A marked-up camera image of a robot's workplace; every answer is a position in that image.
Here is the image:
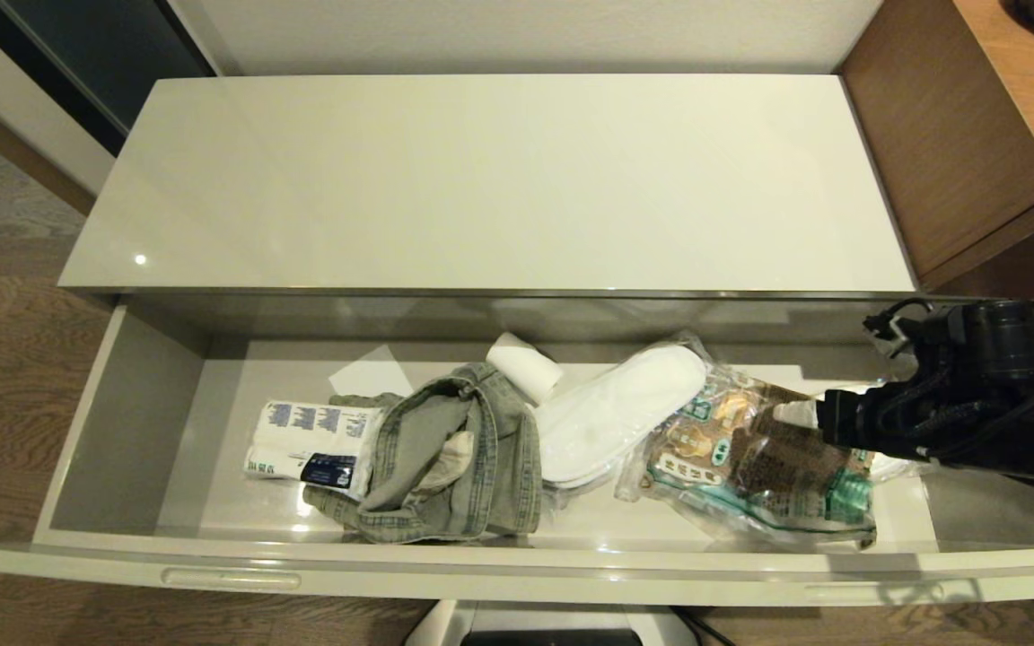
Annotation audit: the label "dark door panel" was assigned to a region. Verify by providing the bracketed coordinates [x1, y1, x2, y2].
[0, 0, 218, 159]

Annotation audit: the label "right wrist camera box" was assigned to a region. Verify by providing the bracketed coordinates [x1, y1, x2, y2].
[863, 301, 918, 361]

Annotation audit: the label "white paper roll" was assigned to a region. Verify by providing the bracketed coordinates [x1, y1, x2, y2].
[485, 332, 565, 407]

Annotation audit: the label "faded denim jeans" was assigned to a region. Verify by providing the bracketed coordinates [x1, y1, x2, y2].
[302, 362, 544, 546]

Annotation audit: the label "brown and green snack bag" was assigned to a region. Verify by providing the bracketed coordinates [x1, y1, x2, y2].
[613, 362, 879, 551]

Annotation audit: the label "beige cabinet drawer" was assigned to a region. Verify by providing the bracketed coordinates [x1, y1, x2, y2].
[0, 296, 1034, 607]

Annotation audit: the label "bagged white slippers, brown sticker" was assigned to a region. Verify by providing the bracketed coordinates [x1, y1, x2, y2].
[818, 384, 929, 486]

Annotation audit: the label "white tissue pack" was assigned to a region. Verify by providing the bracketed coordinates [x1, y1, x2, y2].
[243, 398, 386, 502]

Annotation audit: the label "brown wooden side cabinet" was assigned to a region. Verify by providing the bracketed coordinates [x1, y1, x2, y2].
[836, 0, 1034, 302]

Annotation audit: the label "white and black robot base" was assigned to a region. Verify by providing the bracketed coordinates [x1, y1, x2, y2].
[404, 599, 703, 646]

